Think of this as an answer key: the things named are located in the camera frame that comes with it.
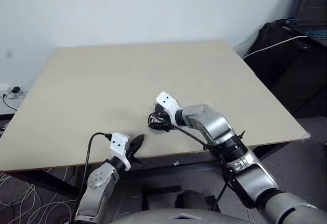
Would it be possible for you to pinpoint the thin black adapter wire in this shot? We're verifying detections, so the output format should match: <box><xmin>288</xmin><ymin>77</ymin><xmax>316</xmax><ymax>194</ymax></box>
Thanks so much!
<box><xmin>2</xmin><ymin>92</ymin><xmax>18</xmax><ymax>112</ymax></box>

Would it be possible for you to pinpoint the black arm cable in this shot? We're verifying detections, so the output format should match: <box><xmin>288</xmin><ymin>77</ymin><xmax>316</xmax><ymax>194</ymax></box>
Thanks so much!
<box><xmin>74</xmin><ymin>131</ymin><xmax>113</xmax><ymax>217</ymax></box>
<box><xmin>153</xmin><ymin>114</ymin><xmax>246</xmax><ymax>212</ymax></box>

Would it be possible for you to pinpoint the white cable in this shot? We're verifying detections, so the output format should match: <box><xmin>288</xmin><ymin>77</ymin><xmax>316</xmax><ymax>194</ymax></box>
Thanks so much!
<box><xmin>244</xmin><ymin>35</ymin><xmax>310</xmax><ymax>57</ymax></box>

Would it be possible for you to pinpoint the small black object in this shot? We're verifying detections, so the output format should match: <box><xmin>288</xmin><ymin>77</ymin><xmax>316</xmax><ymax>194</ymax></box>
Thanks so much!
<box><xmin>147</xmin><ymin>100</ymin><xmax>177</xmax><ymax>134</ymax></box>

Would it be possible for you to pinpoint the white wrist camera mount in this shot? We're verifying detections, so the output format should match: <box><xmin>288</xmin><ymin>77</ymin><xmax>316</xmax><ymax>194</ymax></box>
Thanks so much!
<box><xmin>109</xmin><ymin>132</ymin><xmax>132</xmax><ymax>171</ymax></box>
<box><xmin>156</xmin><ymin>92</ymin><xmax>182</xmax><ymax>127</ymax></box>

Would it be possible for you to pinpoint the grey robot torso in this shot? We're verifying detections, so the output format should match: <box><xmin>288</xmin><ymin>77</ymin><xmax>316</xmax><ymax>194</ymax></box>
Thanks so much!
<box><xmin>109</xmin><ymin>207</ymin><xmax>259</xmax><ymax>224</ymax></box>

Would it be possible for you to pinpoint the black laptop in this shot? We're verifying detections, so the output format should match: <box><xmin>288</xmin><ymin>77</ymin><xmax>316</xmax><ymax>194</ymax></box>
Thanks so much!
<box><xmin>291</xmin><ymin>0</ymin><xmax>327</xmax><ymax>40</ymax></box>

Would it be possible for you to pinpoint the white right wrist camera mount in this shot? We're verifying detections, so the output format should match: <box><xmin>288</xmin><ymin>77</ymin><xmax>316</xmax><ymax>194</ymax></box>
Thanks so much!
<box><xmin>156</xmin><ymin>92</ymin><xmax>182</xmax><ymax>127</ymax></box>

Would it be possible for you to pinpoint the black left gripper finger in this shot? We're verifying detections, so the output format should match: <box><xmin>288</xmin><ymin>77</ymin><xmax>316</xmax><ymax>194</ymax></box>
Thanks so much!
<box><xmin>130</xmin><ymin>133</ymin><xmax>146</xmax><ymax>156</ymax></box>
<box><xmin>131</xmin><ymin>156</ymin><xmax>146</xmax><ymax>168</ymax></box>

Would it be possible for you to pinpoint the dark rounded shape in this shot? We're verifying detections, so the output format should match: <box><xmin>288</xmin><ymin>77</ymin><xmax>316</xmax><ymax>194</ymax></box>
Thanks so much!
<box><xmin>176</xmin><ymin>190</ymin><xmax>210</xmax><ymax>211</ymax></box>

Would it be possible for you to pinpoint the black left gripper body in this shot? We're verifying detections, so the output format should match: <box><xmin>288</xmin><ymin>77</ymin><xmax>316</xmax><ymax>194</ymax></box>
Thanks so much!
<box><xmin>124</xmin><ymin>140</ymin><xmax>136</xmax><ymax>162</ymax></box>

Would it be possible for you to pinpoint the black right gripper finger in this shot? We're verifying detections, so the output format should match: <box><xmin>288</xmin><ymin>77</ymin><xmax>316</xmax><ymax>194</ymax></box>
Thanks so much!
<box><xmin>147</xmin><ymin>110</ymin><xmax>157</xmax><ymax>125</ymax></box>
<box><xmin>149</xmin><ymin>122</ymin><xmax>171</xmax><ymax>133</ymax></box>

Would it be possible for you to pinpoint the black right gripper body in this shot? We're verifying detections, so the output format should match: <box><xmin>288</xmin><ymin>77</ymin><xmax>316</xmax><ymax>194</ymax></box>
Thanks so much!
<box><xmin>153</xmin><ymin>105</ymin><xmax>172</xmax><ymax>126</ymax></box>

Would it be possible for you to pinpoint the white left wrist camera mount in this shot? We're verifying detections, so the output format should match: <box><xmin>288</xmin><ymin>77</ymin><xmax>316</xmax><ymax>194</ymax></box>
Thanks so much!
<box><xmin>109</xmin><ymin>132</ymin><xmax>132</xmax><ymax>171</ymax></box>

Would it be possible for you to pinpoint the black metal table frame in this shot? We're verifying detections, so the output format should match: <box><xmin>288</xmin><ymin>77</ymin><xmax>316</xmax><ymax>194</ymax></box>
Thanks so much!
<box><xmin>0</xmin><ymin>142</ymin><xmax>302</xmax><ymax>199</ymax></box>

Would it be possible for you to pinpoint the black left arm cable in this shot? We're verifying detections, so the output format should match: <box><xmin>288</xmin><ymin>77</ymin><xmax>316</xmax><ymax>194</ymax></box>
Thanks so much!
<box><xmin>74</xmin><ymin>131</ymin><xmax>113</xmax><ymax>217</ymax></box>

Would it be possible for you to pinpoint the white power strip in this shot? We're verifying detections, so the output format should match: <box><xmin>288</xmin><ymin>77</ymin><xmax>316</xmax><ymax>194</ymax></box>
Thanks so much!
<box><xmin>0</xmin><ymin>82</ymin><xmax>28</xmax><ymax>99</ymax></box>

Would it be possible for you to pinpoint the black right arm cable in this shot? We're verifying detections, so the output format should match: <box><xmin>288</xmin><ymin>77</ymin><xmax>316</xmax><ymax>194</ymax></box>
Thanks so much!
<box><xmin>153</xmin><ymin>114</ymin><xmax>246</xmax><ymax>212</ymax></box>

